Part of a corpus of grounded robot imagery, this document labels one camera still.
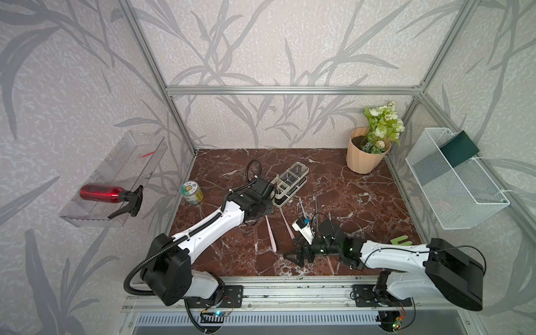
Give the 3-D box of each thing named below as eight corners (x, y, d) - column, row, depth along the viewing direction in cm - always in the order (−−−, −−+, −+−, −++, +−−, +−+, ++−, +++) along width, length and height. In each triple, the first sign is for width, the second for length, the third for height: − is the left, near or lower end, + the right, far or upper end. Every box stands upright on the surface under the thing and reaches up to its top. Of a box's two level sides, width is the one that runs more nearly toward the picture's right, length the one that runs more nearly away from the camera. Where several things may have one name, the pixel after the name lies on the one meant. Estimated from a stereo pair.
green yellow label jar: (184, 204, 100) (177, 194, 94) (189, 191, 106) (183, 181, 99) (200, 204, 100) (195, 194, 94) (204, 191, 106) (199, 181, 99)
